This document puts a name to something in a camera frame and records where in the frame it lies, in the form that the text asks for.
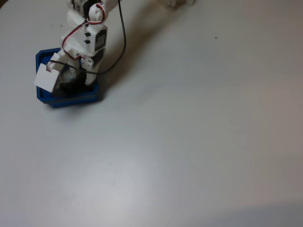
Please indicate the blue plastic box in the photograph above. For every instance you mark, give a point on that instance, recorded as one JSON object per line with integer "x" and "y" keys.
{"x": 71, "y": 101}

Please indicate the black tape roll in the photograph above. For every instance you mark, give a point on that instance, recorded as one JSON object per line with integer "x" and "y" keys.
{"x": 68, "y": 87}

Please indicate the white camera box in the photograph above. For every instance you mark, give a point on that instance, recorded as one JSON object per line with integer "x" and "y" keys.
{"x": 45, "y": 79}

